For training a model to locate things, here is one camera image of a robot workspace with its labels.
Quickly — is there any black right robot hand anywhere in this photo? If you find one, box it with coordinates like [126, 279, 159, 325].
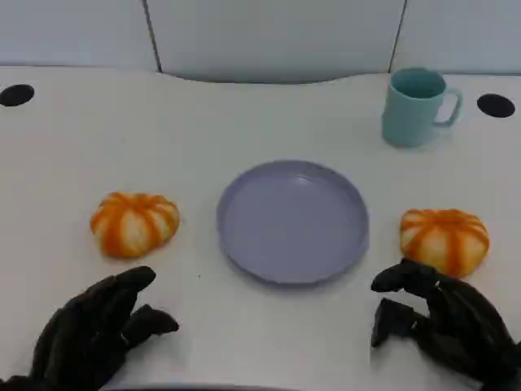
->
[370, 258, 521, 391]

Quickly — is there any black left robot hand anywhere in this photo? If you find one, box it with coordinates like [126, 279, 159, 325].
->
[0, 266, 181, 391]

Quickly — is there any orange white toy bread roll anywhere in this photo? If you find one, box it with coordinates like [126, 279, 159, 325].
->
[90, 191, 181, 259]
[399, 208, 491, 279]

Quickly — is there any lilac plate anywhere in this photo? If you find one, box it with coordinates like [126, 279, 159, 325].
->
[215, 160, 370, 290]

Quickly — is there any pale green mug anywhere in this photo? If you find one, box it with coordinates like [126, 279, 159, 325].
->
[381, 67, 464, 148]

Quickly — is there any grey partition panel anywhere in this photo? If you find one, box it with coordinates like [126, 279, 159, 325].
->
[0, 0, 159, 73]
[389, 0, 521, 76]
[144, 0, 408, 85]

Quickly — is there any black table cable grommet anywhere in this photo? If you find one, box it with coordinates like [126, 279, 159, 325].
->
[476, 93, 516, 119]
[0, 83, 36, 108]

